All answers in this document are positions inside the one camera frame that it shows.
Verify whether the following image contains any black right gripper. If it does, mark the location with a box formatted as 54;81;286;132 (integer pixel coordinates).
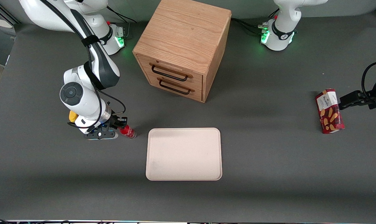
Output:
107;114;128;130

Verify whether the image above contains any red coke bottle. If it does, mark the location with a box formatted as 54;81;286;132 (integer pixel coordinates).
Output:
119;124;136;139

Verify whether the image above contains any cream rectangular tray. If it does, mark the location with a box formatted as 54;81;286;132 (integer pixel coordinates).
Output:
145;128;223;181

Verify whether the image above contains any red shortbread cookie box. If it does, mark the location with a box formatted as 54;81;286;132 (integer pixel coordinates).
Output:
315;89;345;134

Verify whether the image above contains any wooden drawer front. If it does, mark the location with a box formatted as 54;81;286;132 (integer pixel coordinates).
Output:
143;71;204;102
137;55;204;91

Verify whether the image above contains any wooden drawer cabinet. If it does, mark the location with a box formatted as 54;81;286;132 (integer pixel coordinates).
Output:
132;0;232;103

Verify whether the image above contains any black looped gripper cable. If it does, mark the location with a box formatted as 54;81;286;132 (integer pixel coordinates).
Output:
361;61;376;101

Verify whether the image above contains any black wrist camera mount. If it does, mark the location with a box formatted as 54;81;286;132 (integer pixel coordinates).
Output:
83;124;119;140

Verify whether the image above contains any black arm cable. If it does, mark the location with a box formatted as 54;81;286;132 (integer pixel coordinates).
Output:
40;0;126;128

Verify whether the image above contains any black metal drawer handle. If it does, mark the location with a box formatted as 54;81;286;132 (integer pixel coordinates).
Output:
157;78;195;95
150;63;193;82

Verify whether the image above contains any aluminium frame profile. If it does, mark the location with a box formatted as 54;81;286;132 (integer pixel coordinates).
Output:
0;6;20;25

